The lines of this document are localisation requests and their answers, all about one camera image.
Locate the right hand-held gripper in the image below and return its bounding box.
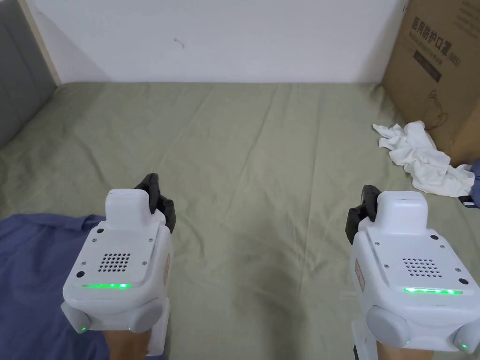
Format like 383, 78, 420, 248
345, 184, 480, 360

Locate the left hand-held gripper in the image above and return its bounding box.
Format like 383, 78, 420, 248
61, 173, 177, 357

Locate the person's right hand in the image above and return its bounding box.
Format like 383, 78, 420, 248
375, 346, 480, 360

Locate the person's left hand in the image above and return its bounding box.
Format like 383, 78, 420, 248
103, 330, 154, 360

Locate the white crumpled cloth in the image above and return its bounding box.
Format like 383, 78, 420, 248
372, 120, 476, 198

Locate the bed with pale green sheet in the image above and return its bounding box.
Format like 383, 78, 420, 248
0, 82, 480, 360

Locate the blue fabric item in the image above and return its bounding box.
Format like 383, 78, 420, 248
468, 158, 480, 208

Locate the brown cardboard carton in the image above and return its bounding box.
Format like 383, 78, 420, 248
382, 0, 480, 167

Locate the dark blue shirt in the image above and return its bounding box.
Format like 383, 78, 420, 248
0, 213, 167, 360

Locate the grey padded headboard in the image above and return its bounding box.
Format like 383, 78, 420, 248
0, 0, 62, 150

